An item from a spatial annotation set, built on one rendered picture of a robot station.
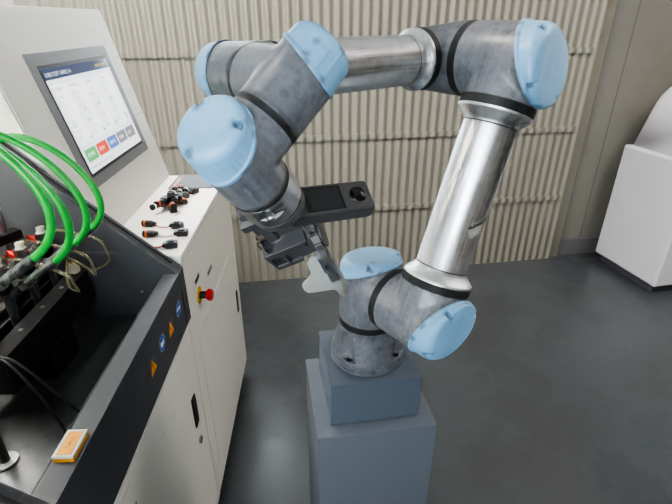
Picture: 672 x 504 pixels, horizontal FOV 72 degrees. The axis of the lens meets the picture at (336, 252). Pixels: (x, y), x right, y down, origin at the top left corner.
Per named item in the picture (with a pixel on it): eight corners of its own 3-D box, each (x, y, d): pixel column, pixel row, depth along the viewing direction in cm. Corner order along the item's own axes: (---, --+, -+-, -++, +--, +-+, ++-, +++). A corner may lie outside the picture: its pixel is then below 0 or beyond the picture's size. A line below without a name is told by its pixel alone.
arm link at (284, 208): (280, 144, 53) (298, 202, 50) (295, 164, 57) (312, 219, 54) (222, 169, 54) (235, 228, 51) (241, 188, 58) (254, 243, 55)
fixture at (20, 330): (28, 422, 88) (2, 359, 82) (-26, 424, 88) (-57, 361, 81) (101, 319, 119) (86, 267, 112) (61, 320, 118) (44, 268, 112)
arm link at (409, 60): (443, 19, 84) (181, 22, 56) (496, 19, 76) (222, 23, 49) (437, 86, 89) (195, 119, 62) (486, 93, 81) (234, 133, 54)
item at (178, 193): (183, 216, 142) (181, 199, 140) (148, 216, 142) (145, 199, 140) (200, 191, 163) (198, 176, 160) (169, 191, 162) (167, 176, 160)
